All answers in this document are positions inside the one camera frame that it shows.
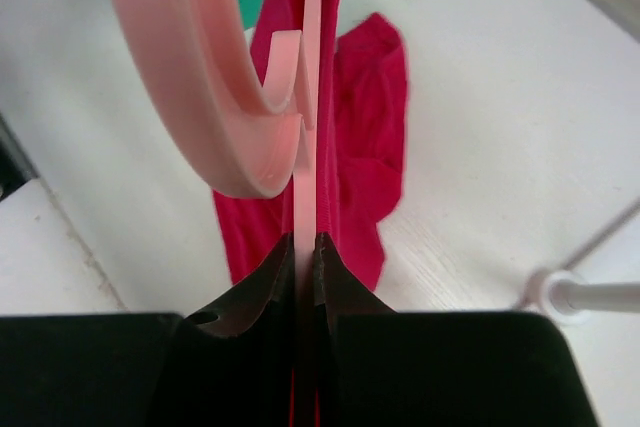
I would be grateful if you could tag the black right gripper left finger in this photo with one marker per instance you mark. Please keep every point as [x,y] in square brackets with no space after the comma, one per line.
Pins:
[227,364]

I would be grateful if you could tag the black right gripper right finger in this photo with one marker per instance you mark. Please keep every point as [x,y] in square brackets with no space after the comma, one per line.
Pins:
[380,367]

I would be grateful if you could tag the red t shirt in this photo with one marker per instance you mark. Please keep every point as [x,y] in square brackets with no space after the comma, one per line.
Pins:
[361,136]

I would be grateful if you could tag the pink hanger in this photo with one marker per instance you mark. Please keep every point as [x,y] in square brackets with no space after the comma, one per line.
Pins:
[246,136]

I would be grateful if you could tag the metal clothes rack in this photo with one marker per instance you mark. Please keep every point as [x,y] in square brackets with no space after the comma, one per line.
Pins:
[561,294]

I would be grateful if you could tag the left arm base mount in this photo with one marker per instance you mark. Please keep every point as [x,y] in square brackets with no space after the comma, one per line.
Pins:
[16,167]

